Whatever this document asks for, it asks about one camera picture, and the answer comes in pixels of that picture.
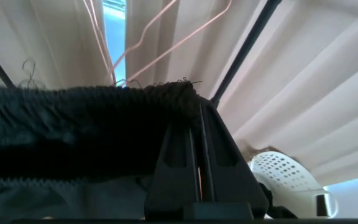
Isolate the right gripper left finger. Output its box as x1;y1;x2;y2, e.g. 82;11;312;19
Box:
144;121;202;220

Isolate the pink clothes hanger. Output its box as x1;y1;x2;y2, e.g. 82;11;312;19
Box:
111;0;233;85
81;0;118;85

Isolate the black clothes rack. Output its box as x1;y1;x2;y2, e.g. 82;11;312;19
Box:
0;0;283;108

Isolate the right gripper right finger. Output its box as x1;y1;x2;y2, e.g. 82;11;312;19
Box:
198;96;270;219

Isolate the window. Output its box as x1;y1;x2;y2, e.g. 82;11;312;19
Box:
102;0;127;86

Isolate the white laundry basket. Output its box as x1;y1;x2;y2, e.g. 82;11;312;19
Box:
248;151;339;220

